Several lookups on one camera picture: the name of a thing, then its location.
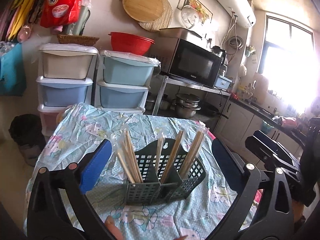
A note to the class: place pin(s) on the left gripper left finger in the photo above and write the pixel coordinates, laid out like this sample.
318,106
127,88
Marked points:
93,167

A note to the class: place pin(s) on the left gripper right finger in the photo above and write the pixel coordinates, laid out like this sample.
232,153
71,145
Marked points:
229,164

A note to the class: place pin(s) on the chopsticks compartment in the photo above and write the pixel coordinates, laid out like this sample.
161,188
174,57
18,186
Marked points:
172,155
193,151
123,148

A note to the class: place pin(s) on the white kitchen cabinets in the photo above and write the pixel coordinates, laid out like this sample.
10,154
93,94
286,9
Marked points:
241,121

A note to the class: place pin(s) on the person's left hand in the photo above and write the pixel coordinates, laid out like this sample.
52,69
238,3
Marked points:
110,225

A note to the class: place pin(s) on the pink blanket under cloth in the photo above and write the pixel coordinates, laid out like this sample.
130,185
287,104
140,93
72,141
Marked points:
258,194

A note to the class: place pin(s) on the black frying pan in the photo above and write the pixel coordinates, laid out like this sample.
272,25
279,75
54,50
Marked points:
210,110

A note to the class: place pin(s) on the pink bottom storage drawer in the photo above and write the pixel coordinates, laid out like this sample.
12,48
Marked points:
48,116

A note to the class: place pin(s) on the black trash bin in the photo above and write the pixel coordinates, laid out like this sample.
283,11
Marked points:
26,131

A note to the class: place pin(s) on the blue middle right drawer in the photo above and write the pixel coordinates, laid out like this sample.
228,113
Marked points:
120,96

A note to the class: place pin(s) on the stainless steel pot stack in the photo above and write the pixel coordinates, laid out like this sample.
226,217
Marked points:
186,105

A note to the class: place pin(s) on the blue middle left drawer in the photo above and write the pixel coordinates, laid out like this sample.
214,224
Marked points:
63,92

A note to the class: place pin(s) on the small blue box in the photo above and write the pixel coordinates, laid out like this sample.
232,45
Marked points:
222,82

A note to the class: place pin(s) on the metal shelf rack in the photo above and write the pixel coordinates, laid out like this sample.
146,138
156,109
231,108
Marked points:
165,80

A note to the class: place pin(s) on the light blue top drawer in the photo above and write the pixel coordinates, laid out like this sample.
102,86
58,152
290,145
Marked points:
121,68

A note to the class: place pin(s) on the window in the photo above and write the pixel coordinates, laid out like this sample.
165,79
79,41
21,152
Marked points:
290,63

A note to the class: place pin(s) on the cream top storage drawer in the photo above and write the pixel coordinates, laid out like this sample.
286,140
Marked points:
66,61

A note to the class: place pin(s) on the teal hanging bag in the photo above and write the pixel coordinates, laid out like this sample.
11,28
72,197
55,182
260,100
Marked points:
13,79

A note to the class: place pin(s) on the black electric kettle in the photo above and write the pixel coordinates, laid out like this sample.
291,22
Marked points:
221,53

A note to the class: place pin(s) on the black microwave oven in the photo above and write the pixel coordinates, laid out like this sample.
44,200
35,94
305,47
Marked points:
186,60

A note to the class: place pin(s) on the wicker basket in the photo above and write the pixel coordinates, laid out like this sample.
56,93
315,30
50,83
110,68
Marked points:
77,39

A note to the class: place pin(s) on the red plastic basin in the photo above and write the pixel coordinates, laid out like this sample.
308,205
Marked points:
129,43

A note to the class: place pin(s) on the round woven mat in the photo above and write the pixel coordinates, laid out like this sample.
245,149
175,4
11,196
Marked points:
161,23

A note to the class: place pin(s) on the red printed shopping bag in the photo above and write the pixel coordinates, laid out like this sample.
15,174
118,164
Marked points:
57,13

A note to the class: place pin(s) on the round bamboo board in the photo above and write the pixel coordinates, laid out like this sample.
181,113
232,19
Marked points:
144,10

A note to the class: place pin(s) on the white cylindrical water heater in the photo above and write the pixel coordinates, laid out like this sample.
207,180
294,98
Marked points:
242,10

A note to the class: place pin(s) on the yellow hanging bags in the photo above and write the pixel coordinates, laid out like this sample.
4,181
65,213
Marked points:
17,14

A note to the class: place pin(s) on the fruit wall picture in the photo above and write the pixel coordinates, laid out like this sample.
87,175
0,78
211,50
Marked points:
204,13

